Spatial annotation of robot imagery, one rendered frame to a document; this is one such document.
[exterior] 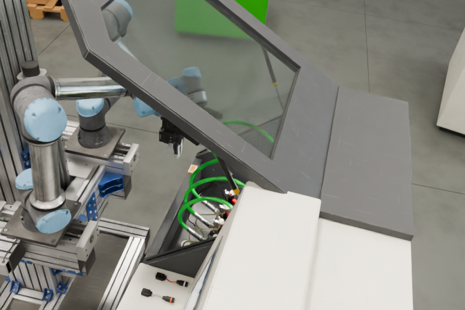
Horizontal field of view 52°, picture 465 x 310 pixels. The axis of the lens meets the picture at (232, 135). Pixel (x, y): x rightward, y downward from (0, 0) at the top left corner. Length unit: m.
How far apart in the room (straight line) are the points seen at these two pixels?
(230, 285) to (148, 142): 2.79
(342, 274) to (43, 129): 0.94
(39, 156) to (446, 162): 3.46
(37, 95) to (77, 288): 1.50
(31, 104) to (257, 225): 0.73
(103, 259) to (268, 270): 1.78
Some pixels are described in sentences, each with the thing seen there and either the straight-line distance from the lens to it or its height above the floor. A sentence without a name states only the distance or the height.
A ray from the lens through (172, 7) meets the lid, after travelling 1.66.
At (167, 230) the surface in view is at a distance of 2.02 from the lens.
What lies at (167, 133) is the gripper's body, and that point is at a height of 1.36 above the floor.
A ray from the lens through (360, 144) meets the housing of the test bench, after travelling 1.70.
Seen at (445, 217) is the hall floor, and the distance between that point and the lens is 3.86.
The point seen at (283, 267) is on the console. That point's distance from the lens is 1.22.
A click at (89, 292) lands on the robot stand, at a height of 0.21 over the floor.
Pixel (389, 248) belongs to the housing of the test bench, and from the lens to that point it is 1.45.
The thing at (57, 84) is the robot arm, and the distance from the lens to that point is 1.63.
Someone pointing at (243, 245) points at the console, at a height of 1.55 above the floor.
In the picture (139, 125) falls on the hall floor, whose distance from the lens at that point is 4.03.
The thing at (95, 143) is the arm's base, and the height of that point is 1.07.
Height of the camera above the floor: 2.53
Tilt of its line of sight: 40 degrees down
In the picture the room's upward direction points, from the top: 7 degrees clockwise
